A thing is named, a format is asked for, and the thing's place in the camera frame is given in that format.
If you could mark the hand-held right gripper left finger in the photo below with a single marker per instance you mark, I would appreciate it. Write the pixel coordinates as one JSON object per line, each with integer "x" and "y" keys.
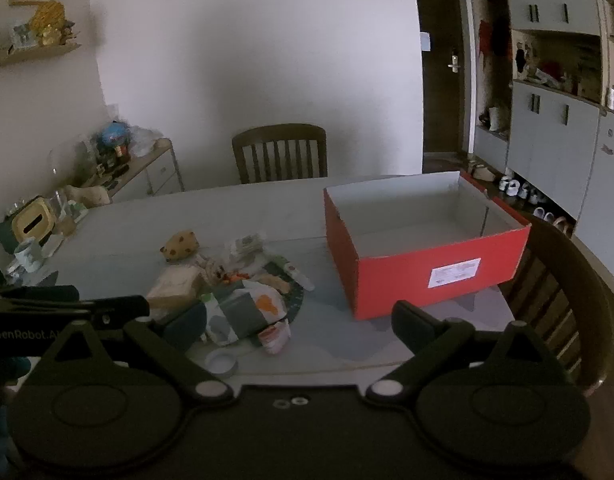
{"x": 187, "y": 325}

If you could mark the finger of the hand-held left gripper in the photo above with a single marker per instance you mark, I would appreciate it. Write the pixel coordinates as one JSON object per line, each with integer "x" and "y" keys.
{"x": 122, "y": 306}
{"x": 42, "y": 293}

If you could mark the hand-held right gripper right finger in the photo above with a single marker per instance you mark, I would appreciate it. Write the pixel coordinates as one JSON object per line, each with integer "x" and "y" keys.
{"x": 412, "y": 322}

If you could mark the tan paper packet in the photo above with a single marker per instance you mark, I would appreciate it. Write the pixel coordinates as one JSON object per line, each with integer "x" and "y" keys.
{"x": 177, "y": 282}

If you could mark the red cardboard box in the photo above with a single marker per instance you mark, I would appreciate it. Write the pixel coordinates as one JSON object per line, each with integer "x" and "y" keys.
{"x": 397, "y": 280}

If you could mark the white packet orange print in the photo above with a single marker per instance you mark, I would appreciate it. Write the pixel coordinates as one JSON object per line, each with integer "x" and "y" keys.
{"x": 247, "y": 310}

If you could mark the small white toy figure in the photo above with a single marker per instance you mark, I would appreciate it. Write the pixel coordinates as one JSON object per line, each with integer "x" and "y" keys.
{"x": 213, "y": 267}

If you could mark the spotted yellow plush toy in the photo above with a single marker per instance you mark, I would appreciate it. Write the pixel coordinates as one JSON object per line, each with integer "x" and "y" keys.
{"x": 179, "y": 245}

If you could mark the small white red packet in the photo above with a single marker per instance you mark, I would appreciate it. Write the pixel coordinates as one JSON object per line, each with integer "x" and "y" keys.
{"x": 274, "y": 337}

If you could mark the white plastic packet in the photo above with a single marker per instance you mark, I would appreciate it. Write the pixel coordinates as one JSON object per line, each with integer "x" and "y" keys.
{"x": 244, "y": 245}

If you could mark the small white plastic tube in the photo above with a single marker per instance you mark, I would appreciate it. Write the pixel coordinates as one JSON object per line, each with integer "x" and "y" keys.
{"x": 293, "y": 272}

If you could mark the white mug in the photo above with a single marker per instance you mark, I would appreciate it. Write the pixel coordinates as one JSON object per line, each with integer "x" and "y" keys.
{"x": 27, "y": 256}

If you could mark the small orange object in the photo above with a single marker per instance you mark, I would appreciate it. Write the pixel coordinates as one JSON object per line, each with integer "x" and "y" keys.
{"x": 238, "y": 276}

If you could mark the yellow green tissue box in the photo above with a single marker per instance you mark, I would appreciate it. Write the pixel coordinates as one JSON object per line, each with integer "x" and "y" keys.
{"x": 32, "y": 220}

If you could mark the clear glass cup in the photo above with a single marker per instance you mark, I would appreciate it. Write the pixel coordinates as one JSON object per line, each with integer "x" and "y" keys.
{"x": 64, "y": 212}

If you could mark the round dark green mat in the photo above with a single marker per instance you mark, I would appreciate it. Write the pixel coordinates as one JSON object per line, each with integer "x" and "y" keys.
{"x": 293, "y": 305}

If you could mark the beige plush toy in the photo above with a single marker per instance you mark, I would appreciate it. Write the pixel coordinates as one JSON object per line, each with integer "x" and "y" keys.
{"x": 87, "y": 195}

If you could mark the low white cabinet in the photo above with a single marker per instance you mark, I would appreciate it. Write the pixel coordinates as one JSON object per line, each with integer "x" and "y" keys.
{"x": 159, "y": 172}

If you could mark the dark door mat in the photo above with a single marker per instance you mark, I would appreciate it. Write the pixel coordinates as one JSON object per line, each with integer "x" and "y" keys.
{"x": 447, "y": 161}

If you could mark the white plastic bag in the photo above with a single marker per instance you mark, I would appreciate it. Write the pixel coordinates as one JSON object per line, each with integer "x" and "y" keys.
{"x": 143, "y": 141}

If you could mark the row of shoes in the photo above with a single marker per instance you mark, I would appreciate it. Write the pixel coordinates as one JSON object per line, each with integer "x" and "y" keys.
{"x": 512, "y": 186}

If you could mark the blue globe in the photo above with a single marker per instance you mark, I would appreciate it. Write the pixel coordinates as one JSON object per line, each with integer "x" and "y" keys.
{"x": 114, "y": 135}

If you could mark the wooden dining chair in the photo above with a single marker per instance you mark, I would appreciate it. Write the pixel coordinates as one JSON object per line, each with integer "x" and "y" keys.
{"x": 587, "y": 310}
{"x": 279, "y": 132}

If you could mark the dark wooden door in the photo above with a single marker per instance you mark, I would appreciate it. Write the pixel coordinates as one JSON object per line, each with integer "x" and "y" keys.
{"x": 437, "y": 100}

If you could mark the yellow ornament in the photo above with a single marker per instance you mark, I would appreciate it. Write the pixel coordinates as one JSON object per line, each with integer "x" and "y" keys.
{"x": 49, "y": 20}

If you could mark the white paper note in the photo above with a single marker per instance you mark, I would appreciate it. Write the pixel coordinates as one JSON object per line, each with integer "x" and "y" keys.
{"x": 425, "y": 41}

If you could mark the red hanging ornament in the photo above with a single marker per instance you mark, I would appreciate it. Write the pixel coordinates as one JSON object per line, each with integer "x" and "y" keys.
{"x": 486, "y": 37}

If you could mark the large grey wall cupboard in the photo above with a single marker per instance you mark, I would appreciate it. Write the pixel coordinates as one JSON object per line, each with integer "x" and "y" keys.
{"x": 552, "y": 140}

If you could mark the wooden wall shelf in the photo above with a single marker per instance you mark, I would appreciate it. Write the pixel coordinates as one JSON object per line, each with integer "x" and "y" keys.
{"x": 42, "y": 55}

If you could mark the small white photo frame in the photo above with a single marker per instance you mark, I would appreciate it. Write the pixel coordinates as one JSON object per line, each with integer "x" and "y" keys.
{"x": 21, "y": 36}

